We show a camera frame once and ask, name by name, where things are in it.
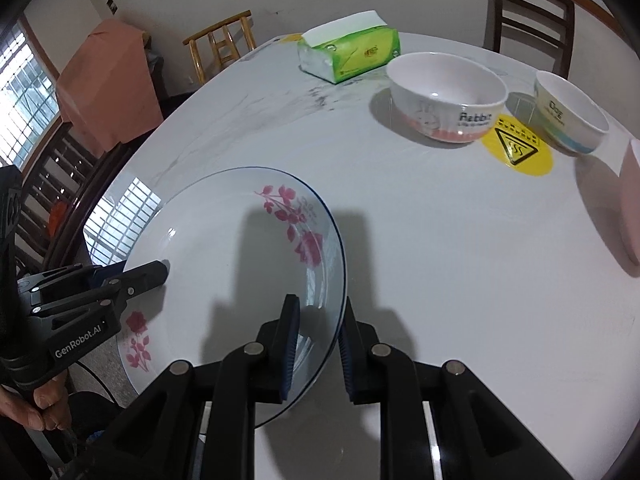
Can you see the large pink bowl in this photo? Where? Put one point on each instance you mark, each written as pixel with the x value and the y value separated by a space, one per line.
pixel 631 210

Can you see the dark wooden chair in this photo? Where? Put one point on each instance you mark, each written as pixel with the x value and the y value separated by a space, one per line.
pixel 532 20

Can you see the yellow round warning sticker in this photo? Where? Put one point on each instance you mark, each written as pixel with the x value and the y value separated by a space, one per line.
pixel 520 147

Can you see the pink cloth cover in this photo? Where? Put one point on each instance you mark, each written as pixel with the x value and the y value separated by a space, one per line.
pixel 105 85

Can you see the dark wall switch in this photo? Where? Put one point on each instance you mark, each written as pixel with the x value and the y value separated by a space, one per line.
pixel 112 7

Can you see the white pink floral plate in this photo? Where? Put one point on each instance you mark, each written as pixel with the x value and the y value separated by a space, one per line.
pixel 225 260

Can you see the white bowl blue band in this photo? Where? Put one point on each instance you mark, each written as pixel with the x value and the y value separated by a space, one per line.
pixel 570 110

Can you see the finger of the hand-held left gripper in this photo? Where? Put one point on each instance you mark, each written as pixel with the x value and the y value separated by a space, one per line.
pixel 107 272
pixel 147 275

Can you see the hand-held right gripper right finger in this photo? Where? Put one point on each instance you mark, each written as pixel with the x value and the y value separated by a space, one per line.
pixel 346 360

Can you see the person's left hand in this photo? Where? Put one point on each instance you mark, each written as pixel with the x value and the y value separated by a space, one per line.
pixel 35 407

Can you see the green tissue pack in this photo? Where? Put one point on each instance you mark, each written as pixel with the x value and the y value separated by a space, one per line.
pixel 350 52

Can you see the dark cloth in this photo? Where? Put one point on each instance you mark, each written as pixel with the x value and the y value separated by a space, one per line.
pixel 156 67

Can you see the bamboo chair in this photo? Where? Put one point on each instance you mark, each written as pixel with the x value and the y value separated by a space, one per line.
pixel 220 42

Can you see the yellow card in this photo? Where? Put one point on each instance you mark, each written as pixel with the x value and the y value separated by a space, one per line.
pixel 291 38

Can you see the dark wooden chairs group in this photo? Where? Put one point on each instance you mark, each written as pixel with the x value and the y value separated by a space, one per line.
pixel 65 185

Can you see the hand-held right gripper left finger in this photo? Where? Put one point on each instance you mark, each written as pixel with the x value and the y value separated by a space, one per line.
pixel 290 347

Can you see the white bowl pink band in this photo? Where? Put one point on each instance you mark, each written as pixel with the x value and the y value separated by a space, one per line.
pixel 440 90

